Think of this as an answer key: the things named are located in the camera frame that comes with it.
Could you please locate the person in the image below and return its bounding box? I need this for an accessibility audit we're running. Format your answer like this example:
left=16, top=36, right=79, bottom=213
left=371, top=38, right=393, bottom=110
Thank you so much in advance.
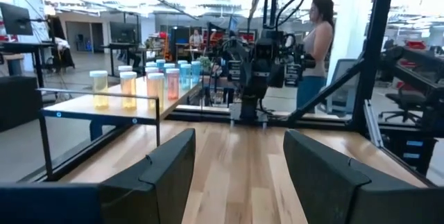
left=189, top=28, right=204, bottom=49
left=296, top=0, right=336, bottom=111

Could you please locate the yellow medicine bottle white cap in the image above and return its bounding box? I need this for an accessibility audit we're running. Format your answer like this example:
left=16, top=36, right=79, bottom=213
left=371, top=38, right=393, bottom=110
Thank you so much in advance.
left=146, top=72, right=165, bottom=111
left=119, top=71, right=138, bottom=110
left=89, top=70, right=110, bottom=110

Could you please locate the black monitor desk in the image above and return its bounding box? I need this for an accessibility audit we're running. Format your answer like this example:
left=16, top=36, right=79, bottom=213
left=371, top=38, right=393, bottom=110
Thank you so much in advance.
left=0, top=41, right=58, bottom=89

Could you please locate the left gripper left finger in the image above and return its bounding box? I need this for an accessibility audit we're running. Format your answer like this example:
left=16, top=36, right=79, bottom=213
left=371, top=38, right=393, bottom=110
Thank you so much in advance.
left=99, top=128, right=196, bottom=224

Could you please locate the small green background plant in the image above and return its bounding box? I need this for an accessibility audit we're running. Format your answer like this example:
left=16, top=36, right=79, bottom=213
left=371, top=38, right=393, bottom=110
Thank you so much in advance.
left=198, top=55, right=213, bottom=75

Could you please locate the black computer monitor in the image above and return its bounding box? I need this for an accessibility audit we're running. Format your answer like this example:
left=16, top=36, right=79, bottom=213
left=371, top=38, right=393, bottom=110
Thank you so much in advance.
left=0, top=1, right=34, bottom=37

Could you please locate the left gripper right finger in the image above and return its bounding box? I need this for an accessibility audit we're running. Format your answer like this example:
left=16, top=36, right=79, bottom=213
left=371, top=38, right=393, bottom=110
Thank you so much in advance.
left=283, top=129, right=417, bottom=224

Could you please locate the grey upright panel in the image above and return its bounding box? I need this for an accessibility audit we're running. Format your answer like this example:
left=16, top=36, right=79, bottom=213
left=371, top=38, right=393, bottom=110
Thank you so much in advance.
left=327, top=58, right=362, bottom=114

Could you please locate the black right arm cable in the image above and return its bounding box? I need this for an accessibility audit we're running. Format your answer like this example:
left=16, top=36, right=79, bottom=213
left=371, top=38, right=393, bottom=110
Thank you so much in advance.
left=275, top=0, right=307, bottom=30

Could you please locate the large dark wall screen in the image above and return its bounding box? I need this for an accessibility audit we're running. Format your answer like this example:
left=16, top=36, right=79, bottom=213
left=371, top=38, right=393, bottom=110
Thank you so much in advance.
left=109, top=21, right=139, bottom=44

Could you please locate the black office chair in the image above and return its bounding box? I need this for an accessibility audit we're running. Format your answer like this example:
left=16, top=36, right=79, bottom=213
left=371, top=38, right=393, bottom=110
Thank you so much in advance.
left=377, top=87, right=432, bottom=125

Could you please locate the black low cabinet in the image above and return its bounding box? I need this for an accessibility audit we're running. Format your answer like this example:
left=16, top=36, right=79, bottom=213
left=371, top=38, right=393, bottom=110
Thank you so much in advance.
left=0, top=76, right=44, bottom=133

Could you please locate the black aluminium table frame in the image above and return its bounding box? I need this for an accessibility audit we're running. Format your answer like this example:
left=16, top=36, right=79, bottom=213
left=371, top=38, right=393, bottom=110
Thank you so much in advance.
left=20, top=0, right=444, bottom=187

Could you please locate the red storage box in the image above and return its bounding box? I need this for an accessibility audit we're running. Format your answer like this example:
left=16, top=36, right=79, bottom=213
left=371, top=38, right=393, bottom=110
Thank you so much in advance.
left=405, top=40, right=427, bottom=51

